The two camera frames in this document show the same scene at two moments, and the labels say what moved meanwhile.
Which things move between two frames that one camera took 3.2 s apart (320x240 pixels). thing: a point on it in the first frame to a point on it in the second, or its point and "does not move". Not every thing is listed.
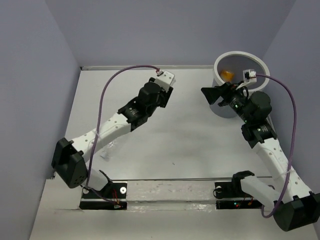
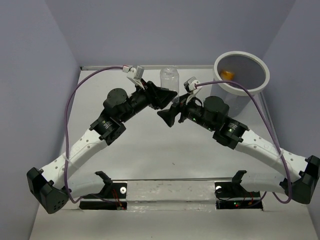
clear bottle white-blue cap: [106, 153] to [169, 76]
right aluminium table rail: [270, 120] does not move
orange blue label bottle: [227, 76] does not move
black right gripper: [227, 90] to [169, 115]
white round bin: [229, 68] does not move
